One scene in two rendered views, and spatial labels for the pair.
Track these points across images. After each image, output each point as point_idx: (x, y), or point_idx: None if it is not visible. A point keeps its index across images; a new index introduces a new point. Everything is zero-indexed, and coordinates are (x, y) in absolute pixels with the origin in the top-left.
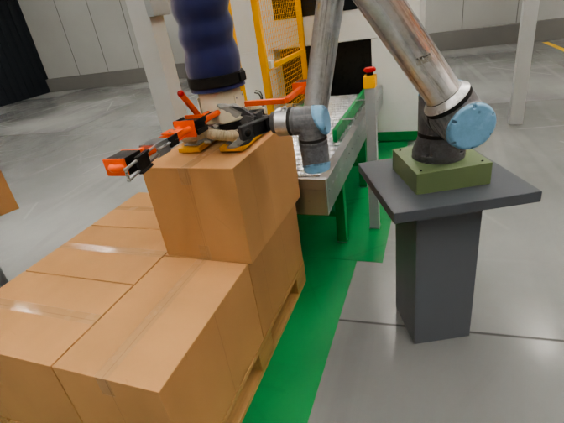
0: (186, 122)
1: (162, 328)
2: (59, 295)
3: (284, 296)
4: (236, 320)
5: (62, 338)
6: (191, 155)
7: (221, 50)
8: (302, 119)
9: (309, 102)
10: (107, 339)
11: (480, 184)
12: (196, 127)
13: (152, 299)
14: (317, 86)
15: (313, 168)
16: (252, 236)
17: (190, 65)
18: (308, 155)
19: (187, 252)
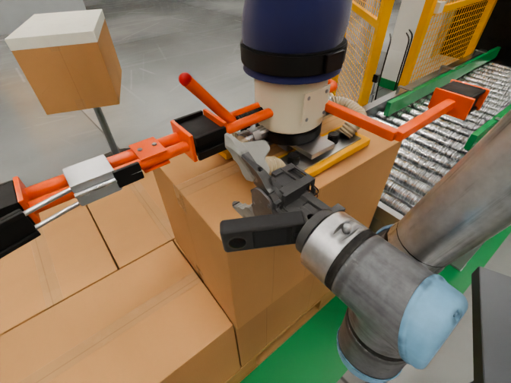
0: (183, 134)
1: (81, 378)
2: (64, 237)
3: (292, 321)
4: (190, 380)
5: (15, 309)
6: (214, 160)
7: (302, 0)
8: (369, 306)
9: (429, 220)
10: (36, 348)
11: None
12: (199, 148)
13: (112, 310)
14: (478, 207)
15: (351, 368)
16: (247, 305)
17: (242, 17)
18: (350, 350)
19: (188, 257)
